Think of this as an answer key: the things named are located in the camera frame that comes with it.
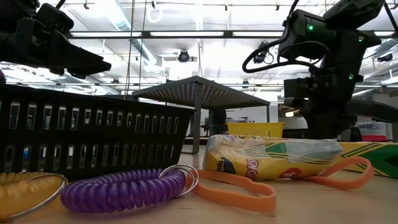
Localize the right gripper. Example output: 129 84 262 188
283 74 398 140

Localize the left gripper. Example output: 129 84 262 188
0 18 112 79

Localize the wide black plastic basket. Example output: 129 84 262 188
0 83 196 181

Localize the Crayola crayons 24 box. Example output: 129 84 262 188
337 141 398 180

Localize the orange rubber band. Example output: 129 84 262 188
303 156 376 191
192 169 277 215

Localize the narrow black plastic basket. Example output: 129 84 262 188
281 128 308 139

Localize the yellow plastic basket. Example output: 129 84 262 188
226 122 286 139

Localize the grey perforated metal shelf riser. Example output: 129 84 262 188
132 75 271 155

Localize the purple coil wristband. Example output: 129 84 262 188
60 164 200 214

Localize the yellow coil wristband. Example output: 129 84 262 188
0 171 68 220

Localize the red plastic bin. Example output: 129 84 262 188
360 133 389 143

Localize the white hanging loop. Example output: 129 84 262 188
146 6 163 24

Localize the black overhead beam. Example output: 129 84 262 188
67 30 398 40

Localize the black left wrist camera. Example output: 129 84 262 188
34 2 75 35

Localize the black overhead camera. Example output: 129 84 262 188
177 49 191 63

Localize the black ceiling camera with cables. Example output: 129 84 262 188
253 42 274 65

